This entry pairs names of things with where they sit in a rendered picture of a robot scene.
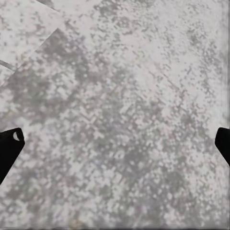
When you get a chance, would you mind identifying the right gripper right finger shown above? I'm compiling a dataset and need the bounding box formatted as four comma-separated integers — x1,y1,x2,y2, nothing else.
215,127,230,166

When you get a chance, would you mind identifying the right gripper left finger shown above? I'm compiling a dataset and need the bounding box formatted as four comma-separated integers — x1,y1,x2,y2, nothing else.
0,128,27,185

